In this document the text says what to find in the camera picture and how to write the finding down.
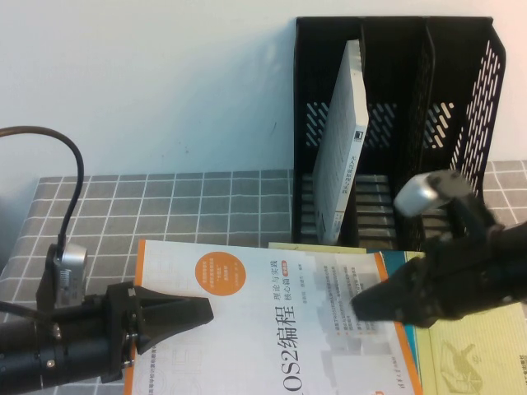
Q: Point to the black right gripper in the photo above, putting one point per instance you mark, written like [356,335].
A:
[453,284]

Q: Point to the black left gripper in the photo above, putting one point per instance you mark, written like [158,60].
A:
[121,329]

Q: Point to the white orange ROS2 book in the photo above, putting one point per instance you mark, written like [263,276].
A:
[267,349]

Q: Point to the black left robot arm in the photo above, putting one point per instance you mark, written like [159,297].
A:
[24,362]

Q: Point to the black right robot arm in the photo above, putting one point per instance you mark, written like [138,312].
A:
[512,259]

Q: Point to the yellow blue mechanisms book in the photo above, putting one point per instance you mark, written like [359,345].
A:
[473,358]

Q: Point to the white grid-cover book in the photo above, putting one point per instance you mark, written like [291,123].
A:
[341,144]

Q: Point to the black plastic book stand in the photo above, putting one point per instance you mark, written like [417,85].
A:
[391,61]

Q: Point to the grey white-grid tablecloth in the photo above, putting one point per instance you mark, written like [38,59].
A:
[164,205]

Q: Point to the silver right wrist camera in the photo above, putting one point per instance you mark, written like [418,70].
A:
[413,197]

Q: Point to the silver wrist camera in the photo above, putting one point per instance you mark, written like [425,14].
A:
[413,197]
[74,257]

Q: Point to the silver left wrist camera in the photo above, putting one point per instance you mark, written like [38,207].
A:
[74,257]

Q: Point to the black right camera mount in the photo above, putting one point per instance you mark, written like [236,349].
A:
[473,210]

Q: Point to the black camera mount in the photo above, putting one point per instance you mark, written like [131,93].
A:
[45,288]
[473,210]

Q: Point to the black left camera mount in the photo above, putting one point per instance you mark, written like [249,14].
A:
[45,288]

